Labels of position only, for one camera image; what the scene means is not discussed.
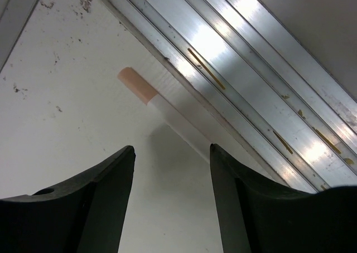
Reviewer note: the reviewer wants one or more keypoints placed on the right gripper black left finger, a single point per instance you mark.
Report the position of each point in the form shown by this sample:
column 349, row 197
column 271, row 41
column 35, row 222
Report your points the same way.
column 84, row 213

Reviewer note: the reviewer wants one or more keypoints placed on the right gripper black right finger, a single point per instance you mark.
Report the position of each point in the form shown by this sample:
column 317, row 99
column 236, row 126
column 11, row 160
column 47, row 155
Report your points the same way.
column 257, row 214

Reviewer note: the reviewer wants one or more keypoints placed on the white pen brown tip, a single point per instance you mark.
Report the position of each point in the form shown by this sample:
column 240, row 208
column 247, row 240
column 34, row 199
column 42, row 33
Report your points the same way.
column 173, row 118

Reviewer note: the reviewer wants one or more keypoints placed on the aluminium rail right side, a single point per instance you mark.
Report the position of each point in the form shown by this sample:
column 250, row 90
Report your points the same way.
column 259, row 82

